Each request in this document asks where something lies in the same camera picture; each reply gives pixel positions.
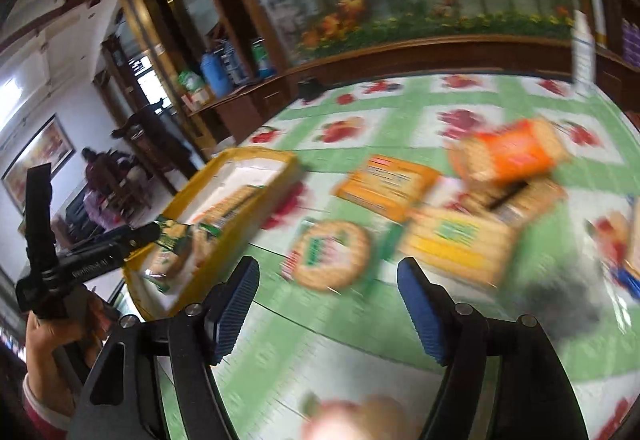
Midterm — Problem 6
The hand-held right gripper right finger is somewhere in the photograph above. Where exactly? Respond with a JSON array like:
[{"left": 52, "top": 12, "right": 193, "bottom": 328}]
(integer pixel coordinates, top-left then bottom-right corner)
[{"left": 397, "top": 257, "right": 588, "bottom": 440}]

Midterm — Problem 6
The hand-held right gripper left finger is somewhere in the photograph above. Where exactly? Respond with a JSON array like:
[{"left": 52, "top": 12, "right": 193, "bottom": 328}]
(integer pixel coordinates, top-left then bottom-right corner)
[{"left": 67, "top": 256, "right": 261, "bottom": 440}]

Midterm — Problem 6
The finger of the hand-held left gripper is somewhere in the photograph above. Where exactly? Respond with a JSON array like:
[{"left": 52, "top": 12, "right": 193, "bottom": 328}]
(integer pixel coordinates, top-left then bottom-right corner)
[{"left": 114, "top": 221, "right": 162, "bottom": 250}]

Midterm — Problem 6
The green yellow cracker packet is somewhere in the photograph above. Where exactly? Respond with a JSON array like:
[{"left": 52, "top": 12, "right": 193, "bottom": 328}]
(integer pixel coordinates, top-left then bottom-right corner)
[{"left": 142, "top": 215, "right": 198, "bottom": 293}]

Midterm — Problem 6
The round cracker packet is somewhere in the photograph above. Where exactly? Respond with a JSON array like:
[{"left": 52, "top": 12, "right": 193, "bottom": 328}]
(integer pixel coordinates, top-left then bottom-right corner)
[{"left": 281, "top": 218, "right": 375, "bottom": 295}]

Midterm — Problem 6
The yellow plastic tray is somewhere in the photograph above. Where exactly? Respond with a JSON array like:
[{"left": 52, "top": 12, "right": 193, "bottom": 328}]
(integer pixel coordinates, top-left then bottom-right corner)
[{"left": 122, "top": 146, "right": 303, "bottom": 322}]

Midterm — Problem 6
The person's left hand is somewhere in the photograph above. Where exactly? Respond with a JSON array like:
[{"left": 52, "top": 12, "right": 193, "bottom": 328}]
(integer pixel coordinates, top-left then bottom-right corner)
[{"left": 24, "top": 292, "right": 114, "bottom": 421}]

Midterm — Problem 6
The green floral tablecloth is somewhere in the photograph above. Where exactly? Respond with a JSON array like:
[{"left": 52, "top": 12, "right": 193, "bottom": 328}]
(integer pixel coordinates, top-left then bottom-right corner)
[{"left": 120, "top": 72, "right": 640, "bottom": 440}]

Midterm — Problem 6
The long cracker packet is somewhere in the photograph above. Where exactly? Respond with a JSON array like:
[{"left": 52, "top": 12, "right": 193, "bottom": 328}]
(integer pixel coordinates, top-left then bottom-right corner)
[{"left": 192, "top": 184, "right": 272, "bottom": 267}]

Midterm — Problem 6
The dark wooden furniture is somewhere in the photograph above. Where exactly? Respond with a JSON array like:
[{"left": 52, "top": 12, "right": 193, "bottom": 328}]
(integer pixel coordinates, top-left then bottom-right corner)
[{"left": 109, "top": 97, "right": 197, "bottom": 177}]

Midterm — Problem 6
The flat orange snack packet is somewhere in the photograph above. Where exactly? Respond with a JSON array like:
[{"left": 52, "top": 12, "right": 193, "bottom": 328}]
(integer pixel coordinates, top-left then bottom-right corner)
[{"left": 334, "top": 154, "right": 442, "bottom": 224}]

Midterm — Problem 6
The brown cracker packet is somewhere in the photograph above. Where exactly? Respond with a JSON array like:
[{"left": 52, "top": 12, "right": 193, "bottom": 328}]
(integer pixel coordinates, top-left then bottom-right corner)
[{"left": 462, "top": 179, "right": 567, "bottom": 227}]

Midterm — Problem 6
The green bag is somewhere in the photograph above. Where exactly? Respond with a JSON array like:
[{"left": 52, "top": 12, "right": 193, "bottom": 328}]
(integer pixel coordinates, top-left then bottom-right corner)
[{"left": 176, "top": 69, "right": 207, "bottom": 95}]

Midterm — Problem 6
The blue plastic bottle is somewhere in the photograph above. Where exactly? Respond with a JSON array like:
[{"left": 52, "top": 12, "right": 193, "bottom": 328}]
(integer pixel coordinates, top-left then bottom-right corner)
[{"left": 199, "top": 51, "right": 234, "bottom": 99}]

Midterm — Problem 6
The orange cracker packet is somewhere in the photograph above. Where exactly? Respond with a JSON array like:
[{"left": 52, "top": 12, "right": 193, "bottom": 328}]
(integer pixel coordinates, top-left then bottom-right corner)
[{"left": 449, "top": 117, "right": 568, "bottom": 187}]

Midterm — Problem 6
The clear plastic bottle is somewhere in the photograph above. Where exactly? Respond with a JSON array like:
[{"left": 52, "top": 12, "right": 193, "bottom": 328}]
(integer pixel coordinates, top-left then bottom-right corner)
[{"left": 222, "top": 39, "right": 249, "bottom": 86}]

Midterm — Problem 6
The blue snack packet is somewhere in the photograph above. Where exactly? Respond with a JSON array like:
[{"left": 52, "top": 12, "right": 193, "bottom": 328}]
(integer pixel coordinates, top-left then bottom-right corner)
[{"left": 606, "top": 260, "right": 640, "bottom": 295}]

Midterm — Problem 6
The green plastic container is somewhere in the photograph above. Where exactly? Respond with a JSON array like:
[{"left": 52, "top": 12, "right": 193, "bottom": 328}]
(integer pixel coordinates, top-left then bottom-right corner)
[{"left": 250, "top": 39, "right": 274, "bottom": 80}]

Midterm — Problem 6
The small black object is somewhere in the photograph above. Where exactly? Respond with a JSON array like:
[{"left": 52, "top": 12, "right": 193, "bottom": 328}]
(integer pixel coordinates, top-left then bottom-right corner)
[{"left": 297, "top": 77, "right": 327, "bottom": 102}]

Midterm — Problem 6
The glass display cabinet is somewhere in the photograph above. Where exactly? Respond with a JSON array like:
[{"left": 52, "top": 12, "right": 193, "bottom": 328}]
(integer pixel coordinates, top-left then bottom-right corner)
[{"left": 114, "top": 0, "right": 236, "bottom": 171}]

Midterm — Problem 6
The dark wooden sideboard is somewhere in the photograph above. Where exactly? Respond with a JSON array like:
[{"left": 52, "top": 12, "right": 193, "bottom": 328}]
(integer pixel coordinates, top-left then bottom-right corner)
[{"left": 177, "top": 0, "right": 640, "bottom": 148}]

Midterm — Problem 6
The white bottle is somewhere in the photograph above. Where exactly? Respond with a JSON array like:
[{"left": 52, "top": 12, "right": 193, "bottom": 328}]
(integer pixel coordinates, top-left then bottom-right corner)
[{"left": 571, "top": 10, "right": 597, "bottom": 83}]

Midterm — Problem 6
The purple box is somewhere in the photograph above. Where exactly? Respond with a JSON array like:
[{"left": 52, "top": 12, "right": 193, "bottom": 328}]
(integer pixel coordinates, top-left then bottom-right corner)
[{"left": 621, "top": 16, "right": 640, "bottom": 65}]

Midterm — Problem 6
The framed wall picture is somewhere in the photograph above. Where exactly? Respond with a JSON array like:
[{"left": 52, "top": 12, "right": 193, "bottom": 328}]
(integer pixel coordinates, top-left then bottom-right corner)
[{"left": 0, "top": 114, "right": 77, "bottom": 215}]

